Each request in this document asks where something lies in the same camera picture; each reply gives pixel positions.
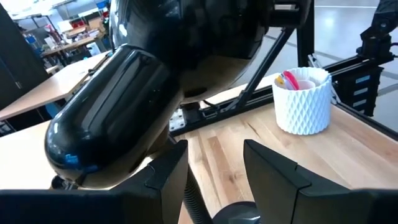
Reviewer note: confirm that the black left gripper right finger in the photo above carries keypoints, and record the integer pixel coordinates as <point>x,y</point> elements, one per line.
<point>311,208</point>

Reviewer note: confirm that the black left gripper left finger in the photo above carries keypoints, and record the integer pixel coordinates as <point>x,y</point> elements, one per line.
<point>109,208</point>

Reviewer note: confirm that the black gooseneck desk lamp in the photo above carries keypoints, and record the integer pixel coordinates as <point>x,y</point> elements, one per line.
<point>109,109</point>

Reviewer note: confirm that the white textured cup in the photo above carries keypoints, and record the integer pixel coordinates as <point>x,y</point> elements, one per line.
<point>304,112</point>

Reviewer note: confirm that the large light wooden desk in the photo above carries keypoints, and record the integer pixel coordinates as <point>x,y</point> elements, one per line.
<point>21,155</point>

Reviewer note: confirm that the silver mounting plate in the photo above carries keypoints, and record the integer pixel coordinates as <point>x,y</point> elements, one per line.
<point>178,120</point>

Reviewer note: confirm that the black labelled control box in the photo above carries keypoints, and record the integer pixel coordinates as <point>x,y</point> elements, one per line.
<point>357,93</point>

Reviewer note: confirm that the pink marker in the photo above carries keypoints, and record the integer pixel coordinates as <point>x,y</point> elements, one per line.
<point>291,80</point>

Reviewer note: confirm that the yellow marker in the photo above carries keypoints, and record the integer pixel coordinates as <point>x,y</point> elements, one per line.
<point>279,81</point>

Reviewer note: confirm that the small light wooden desk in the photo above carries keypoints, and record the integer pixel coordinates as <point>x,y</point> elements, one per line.
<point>56,87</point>

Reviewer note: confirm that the black partition panel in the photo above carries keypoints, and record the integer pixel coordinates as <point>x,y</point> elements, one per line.
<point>18,62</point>

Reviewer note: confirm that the black articulated mount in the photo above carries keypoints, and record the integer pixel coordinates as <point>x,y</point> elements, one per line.
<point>376,40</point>

